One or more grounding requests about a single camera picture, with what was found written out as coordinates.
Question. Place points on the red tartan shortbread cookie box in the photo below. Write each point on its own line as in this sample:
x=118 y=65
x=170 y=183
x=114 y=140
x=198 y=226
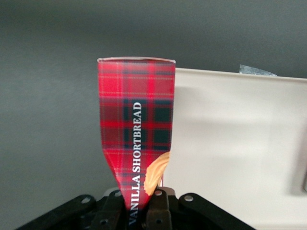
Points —
x=135 y=115

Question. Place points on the white plastic tray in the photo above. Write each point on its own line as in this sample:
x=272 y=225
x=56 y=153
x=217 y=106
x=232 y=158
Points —
x=235 y=134

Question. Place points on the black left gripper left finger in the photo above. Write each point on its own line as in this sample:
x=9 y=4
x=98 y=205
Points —
x=108 y=213

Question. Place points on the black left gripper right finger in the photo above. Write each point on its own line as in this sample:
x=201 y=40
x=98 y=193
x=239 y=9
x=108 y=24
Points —
x=158 y=210

